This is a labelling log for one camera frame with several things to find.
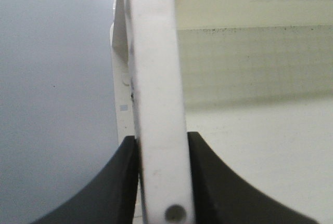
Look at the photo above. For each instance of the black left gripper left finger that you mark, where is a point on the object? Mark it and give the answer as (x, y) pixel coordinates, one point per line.
(110, 197)

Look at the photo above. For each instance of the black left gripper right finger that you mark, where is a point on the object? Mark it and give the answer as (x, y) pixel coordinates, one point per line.
(222, 196)

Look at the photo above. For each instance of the white translucent plastic tote bin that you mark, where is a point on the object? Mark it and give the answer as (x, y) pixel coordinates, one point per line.
(252, 77)

